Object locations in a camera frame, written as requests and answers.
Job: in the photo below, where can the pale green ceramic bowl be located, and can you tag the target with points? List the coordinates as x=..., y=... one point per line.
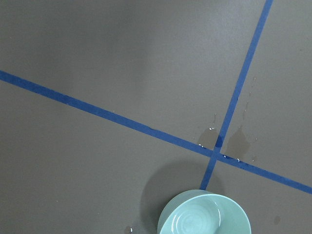
x=202, y=212

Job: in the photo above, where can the brown paper table cover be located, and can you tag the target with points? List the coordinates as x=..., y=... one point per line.
x=171, y=65

